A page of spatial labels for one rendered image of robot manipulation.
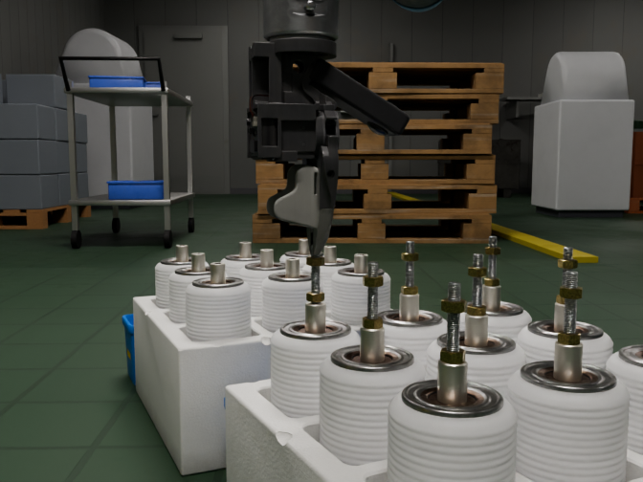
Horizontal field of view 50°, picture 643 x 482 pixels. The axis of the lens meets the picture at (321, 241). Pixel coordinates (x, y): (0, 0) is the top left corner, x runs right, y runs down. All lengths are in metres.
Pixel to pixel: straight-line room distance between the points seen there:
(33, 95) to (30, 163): 0.58
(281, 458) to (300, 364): 0.10
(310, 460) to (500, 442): 0.17
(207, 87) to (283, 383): 8.63
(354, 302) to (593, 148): 4.66
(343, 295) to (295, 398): 0.39
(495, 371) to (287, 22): 0.38
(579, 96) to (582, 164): 0.51
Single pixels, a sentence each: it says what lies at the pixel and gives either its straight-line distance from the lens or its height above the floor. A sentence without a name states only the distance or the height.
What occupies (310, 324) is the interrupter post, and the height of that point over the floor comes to 0.26.
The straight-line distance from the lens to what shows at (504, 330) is 0.82.
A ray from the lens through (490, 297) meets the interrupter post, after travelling 0.85.
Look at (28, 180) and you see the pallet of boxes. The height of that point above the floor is 0.31.
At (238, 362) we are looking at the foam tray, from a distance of 0.98.
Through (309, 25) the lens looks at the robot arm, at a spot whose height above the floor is 0.56.
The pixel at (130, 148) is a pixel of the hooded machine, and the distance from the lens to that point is 6.42.
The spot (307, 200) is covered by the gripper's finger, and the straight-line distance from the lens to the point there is 0.69.
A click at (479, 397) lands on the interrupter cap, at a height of 0.25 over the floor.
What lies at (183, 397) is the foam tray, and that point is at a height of 0.11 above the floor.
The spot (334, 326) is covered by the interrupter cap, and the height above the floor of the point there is 0.25.
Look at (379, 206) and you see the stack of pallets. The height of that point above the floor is 0.20.
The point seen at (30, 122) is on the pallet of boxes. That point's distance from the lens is 4.75.
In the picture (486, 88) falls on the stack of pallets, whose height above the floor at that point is 0.80.
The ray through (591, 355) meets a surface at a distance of 0.74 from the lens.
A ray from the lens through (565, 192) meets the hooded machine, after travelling 5.57.
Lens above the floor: 0.43
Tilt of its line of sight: 7 degrees down
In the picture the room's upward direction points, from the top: straight up
